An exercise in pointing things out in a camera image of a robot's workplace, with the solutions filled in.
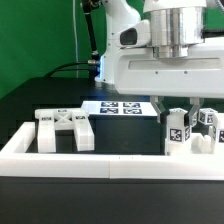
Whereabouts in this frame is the thin white cable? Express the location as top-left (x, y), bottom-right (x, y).
top-left (72, 0), bottom-right (80, 79)

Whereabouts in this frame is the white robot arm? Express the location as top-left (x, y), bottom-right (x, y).
top-left (95, 0), bottom-right (224, 125)

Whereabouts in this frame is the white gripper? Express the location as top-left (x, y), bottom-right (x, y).
top-left (114, 19), bottom-right (224, 127)

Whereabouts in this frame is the white chair seat part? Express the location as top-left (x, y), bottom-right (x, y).
top-left (164, 132), bottom-right (216, 157)

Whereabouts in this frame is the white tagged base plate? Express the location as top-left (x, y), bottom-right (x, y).
top-left (81, 101), bottom-right (157, 117)

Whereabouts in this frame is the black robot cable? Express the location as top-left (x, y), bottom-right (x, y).
top-left (44, 61), bottom-right (100, 79)

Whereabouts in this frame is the right white tagged cube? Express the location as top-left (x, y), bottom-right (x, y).
top-left (198, 108), bottom-right (216, 125)

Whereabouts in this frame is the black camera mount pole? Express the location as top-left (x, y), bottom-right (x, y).
top-left (81, 0), bottom-right (100, 60)

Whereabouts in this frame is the white chair back part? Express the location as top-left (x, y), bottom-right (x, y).
top-left (35, 108), bottom-right (95, 153)

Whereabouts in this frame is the white U-shaped fence frame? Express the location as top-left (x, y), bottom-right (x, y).
top-left (0, 122), bottom-right (224, 181)

